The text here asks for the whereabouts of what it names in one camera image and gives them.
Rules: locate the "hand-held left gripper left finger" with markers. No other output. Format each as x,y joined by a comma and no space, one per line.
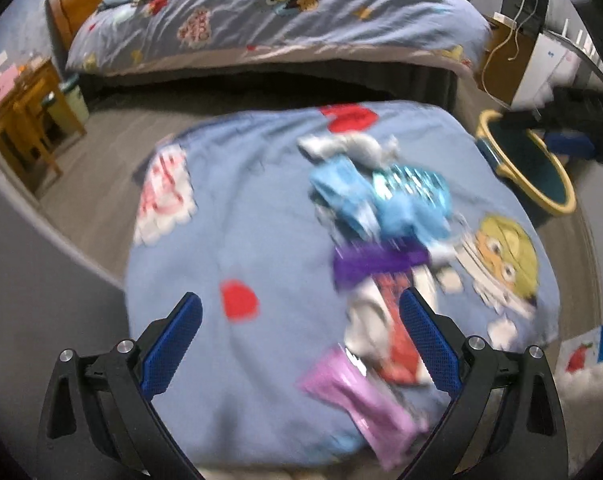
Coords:
174,345

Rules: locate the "small wooden table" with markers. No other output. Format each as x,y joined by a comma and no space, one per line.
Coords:
26,115

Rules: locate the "blue bin with yellow rim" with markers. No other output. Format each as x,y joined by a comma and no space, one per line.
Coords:
536,175

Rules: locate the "purple wrapper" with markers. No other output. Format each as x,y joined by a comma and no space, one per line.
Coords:
376,260

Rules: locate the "dark bed skirt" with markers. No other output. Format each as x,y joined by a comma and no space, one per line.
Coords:
281,80

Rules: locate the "black monitor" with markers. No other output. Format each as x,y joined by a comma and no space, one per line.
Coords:
526,0

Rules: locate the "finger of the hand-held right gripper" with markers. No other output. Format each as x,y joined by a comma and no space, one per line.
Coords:
571,145
521,117

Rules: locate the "printed blue quilt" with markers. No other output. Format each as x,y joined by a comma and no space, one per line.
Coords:
291,25

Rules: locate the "white printed bag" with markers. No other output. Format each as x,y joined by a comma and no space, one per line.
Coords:
591,352

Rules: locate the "white air purifier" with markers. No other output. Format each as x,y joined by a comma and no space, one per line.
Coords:
546,70

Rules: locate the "printed blue pillow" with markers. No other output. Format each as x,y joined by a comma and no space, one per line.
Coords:
261,210

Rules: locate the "pink wrapper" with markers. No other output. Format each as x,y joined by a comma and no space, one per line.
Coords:
361,400

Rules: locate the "small white box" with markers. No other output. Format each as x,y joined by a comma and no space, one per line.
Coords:
504,20

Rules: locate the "light blue packet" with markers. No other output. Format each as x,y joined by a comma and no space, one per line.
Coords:
346,195

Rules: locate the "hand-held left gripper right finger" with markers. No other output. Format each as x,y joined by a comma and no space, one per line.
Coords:
426,340

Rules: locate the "teal foil wrapper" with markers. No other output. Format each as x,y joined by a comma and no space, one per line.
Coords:
411,185

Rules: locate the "white router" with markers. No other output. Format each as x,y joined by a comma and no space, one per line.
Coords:
579,45

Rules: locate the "wooden nightstand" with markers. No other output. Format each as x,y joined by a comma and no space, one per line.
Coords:
501,70

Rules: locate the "small green white bin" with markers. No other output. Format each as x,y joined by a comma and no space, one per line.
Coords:
69,107

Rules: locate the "red white packet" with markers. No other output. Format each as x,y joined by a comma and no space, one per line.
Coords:
401,340

